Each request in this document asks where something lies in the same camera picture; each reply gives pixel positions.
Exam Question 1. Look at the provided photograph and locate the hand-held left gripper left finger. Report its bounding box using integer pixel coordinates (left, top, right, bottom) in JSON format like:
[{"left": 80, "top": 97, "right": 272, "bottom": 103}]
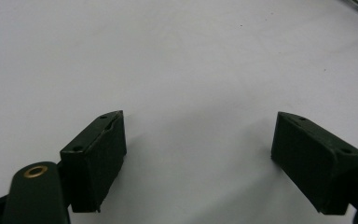
[{"left": 59, "top": 109, "right": 128, "bottom": 214}]

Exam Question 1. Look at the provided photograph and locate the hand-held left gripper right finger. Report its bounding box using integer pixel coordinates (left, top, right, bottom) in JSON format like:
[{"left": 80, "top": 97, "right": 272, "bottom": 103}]
[{"left": 270, "top": 111, "right": 358, "bottom": 216}]

